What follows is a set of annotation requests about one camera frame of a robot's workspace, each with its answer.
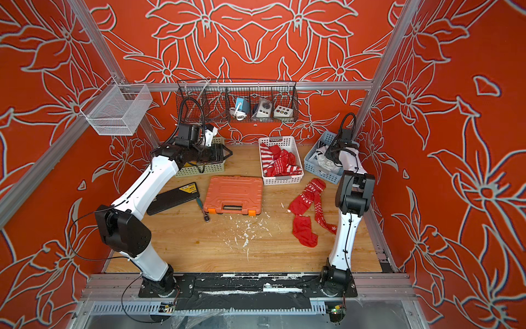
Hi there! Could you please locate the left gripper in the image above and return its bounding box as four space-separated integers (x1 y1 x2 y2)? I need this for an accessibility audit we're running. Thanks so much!
190 143 234 163

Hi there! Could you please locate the white black striped crew sock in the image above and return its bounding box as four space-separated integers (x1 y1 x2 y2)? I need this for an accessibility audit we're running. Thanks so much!
314 149 339 174

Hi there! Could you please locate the red christmas sock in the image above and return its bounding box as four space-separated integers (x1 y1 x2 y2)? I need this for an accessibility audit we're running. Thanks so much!
273 149 303 177

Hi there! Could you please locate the red white striped sock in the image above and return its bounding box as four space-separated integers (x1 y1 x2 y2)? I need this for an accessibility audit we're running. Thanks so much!
260 143 275 177

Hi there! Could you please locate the red snowflake sock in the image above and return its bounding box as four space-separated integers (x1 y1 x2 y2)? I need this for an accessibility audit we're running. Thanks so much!
314 197 338 234

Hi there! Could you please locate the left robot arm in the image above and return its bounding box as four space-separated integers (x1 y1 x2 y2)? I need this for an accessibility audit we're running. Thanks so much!
95 123 218 297

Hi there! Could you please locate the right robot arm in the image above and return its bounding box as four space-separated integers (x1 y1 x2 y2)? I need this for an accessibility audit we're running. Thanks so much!
321 128 375 297

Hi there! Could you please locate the green plastic basket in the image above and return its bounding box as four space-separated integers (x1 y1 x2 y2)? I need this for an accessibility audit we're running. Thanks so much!
176 137 232 177

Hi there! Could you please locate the blue plastic basket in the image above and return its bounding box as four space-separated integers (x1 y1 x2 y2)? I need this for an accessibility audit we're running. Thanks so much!
304 131 345 185

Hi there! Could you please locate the white plastic basket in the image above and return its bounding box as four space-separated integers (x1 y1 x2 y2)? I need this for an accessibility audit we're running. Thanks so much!
258 137 304 186

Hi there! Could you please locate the black yellow bit box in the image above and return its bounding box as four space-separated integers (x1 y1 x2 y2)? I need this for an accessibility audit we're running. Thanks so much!
147 182 200 216

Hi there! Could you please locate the white power adapter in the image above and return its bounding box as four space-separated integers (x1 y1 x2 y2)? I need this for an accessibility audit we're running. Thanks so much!
229 97 251 121

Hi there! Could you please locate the orange plastic tool case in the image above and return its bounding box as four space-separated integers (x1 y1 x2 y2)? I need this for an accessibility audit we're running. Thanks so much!
204 175 264 217

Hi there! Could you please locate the ratchet wrench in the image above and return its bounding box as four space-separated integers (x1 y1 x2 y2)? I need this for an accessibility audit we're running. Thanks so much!
196 197 210 222

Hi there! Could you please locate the white button box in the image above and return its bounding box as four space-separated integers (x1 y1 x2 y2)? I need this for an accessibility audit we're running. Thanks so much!
273 106 294 120

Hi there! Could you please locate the white socket cube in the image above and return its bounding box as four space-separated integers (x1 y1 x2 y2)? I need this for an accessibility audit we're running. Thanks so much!
253 98 273 119

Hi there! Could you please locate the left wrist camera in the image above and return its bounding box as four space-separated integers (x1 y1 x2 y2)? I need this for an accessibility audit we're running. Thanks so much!
205 124 219 148

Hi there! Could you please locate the black wire wall basket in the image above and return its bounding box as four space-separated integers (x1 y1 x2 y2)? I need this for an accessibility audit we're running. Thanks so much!
176 79 299 123

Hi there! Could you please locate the white wire wall basket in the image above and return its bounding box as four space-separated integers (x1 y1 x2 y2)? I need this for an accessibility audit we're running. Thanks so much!
81 84 153 136

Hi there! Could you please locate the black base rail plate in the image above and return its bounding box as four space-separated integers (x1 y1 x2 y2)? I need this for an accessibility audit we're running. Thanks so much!
138 273 358 313

